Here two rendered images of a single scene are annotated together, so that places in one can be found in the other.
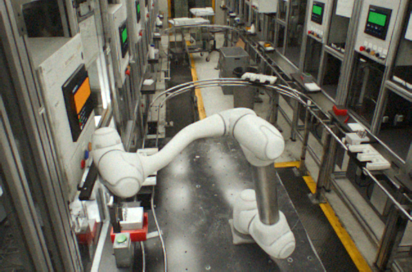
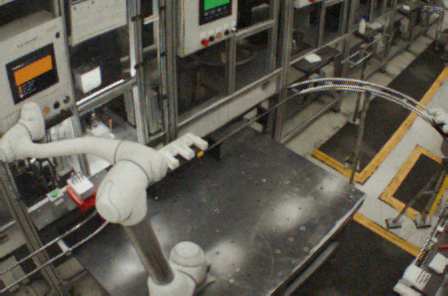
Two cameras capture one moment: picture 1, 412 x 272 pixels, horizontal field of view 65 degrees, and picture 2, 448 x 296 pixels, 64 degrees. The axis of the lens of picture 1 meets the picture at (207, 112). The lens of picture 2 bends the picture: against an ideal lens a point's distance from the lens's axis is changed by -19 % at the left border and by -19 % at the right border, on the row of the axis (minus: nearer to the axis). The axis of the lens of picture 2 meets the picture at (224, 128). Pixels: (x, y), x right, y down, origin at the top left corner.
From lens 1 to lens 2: 141 cm
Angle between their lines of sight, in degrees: 43
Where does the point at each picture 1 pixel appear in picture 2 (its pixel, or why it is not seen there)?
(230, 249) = not seen: hidden behind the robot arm
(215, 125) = (106, 151)
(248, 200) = (177, 252)
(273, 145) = (102, 206)
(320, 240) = not seen: outside the picture
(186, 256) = (124, 252)
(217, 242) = not seen: hidden behind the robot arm
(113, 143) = (26, 118)
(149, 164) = (23, 148)
